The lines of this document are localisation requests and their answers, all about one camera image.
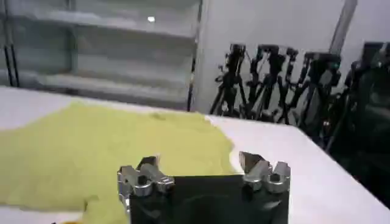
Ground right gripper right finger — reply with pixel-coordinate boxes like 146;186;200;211
238;151;291;194

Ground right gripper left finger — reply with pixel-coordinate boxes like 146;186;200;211
117;155;176;198

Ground yellow-green shirt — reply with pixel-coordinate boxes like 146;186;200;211
0;102;235;224

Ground wide grey display shelf unit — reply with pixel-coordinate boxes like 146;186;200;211
71;0;204;112

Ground slanted grey metal beam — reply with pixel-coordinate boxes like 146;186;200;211
328;0;359;56

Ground thin metal rack posts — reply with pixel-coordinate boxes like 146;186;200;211
1;0;21;88

